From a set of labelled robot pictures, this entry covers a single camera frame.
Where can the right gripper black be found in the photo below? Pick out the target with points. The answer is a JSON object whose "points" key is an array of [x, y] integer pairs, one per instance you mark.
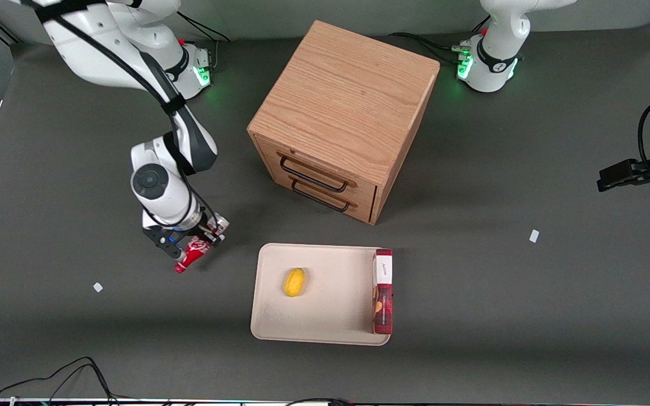
{"points": [[205, 225]]}

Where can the red coke bottle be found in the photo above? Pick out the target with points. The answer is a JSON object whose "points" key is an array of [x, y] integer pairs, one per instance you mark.
{"points": [[192, 254]]}

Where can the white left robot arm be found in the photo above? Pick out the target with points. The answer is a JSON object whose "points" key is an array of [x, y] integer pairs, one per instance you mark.
{"points": [[494, 56]]}

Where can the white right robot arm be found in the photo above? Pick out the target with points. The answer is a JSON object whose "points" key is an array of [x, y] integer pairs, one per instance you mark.
{"points": [[99, 51]]}

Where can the beige plastic tray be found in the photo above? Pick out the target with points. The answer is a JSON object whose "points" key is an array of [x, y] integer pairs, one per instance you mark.
{"points": [[330, 304]]}

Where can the yellow lemon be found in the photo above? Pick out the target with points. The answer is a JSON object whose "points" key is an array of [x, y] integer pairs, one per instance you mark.
{"points": [[295, 282]]}

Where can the wooden drawer front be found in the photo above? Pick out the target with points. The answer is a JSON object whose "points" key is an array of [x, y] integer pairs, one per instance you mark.
{"points": [[359, 194], [361, 213]]}

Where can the red snack box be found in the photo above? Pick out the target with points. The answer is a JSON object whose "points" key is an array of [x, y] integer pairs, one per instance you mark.
{"points": [[382, 304]]}

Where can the wooden drawer cabinet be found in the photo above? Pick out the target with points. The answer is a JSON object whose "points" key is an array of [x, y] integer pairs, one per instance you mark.
{"points": [[347, 96]]}

